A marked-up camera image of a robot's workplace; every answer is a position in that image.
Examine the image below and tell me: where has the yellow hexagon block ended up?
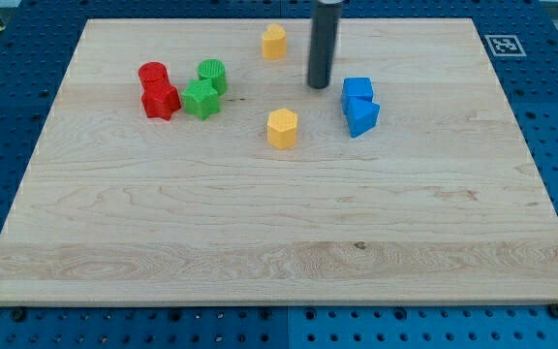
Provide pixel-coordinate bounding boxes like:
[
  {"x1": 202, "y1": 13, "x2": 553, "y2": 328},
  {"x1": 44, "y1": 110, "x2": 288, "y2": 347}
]
[{"x1": 266, "y1": 109, "x2": 298, "y2": 149}]

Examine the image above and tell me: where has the wooden board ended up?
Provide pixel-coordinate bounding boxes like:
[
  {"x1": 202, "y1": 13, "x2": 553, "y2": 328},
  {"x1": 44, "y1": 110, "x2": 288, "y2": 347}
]
[{"x1": 0, "y1": 18, "x2": 558, "y2": 307}]

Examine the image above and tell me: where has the blue triangle block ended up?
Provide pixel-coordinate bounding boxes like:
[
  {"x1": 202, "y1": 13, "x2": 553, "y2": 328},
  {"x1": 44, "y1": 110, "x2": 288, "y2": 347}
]
[{"x1": 346, "y1": 97, "x2": 381, "y2": 138}]

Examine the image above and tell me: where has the green star block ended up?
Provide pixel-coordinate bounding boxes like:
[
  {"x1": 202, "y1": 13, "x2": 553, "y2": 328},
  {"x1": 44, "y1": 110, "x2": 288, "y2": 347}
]
[{"x1": 181, "y1": 79, "x2": 221, "y2": 120}]

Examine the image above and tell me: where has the blue cube block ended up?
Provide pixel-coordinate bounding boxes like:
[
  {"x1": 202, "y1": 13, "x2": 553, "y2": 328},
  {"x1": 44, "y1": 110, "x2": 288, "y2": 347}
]
[{"x1": 341, "y1": 77, "x2": 374, "y2": 113}]

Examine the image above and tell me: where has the green cylinder block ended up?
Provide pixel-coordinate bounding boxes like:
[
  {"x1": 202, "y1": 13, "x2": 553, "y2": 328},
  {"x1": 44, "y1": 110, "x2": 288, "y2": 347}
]
[{"x1": 197, "y1": 58, "x2": 228, "y2": 95}]

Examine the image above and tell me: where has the yellow heart block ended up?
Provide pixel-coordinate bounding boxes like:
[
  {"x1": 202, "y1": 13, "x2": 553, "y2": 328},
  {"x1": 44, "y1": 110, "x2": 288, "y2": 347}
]
[{"x1": 261, "y1": 23, "x2": 287, "y2": 59}]

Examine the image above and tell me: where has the red star block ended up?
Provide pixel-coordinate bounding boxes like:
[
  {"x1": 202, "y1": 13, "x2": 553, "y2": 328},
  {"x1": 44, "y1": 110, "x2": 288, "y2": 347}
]
[{"x1": 141, "y1": 82, "x2": 181, "y2": 121}]

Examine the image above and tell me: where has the red cylinder block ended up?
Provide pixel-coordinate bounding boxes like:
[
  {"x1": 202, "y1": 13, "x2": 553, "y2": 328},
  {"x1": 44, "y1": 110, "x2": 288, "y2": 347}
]
[{"x1": 138, "y1": 61, "x2": 169, "y2": 90}]

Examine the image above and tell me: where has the white fiducial marker tag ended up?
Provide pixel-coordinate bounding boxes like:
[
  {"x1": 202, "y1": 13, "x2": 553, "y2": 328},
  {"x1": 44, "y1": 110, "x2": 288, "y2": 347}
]
[{"x1": 484, "y1": 34, "x2": 526, "y2": 57}]

